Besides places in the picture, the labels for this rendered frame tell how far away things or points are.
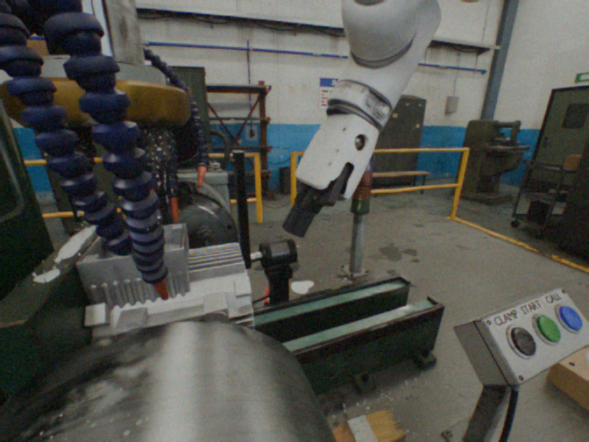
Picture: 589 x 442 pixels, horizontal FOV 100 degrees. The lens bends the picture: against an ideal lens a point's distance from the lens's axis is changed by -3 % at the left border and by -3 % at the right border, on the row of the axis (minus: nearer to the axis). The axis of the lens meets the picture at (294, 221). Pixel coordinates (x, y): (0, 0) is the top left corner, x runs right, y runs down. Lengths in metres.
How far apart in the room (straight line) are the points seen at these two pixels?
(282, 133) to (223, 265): 5.23
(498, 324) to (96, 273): 0.48
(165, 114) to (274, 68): 5.34
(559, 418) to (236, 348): 0.65
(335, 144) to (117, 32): 0.26
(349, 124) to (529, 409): 0.62
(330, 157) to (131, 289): 0.30
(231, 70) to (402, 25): 5.23
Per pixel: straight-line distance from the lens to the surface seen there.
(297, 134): 5.65
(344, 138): 0.32
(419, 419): 0.62
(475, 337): 0.39
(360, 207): 0.84
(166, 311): 0.39
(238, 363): 0.19
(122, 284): 0.39
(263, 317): 0.58
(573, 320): 0.48
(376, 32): 0.32
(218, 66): 5.51
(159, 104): 0.32
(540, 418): 0.73
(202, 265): 0.40
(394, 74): 0.36
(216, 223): 0.62
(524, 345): 0.40
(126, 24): 0.37
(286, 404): 0.19
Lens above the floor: 1.29
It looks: 20 degrees down
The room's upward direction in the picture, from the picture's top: straight up
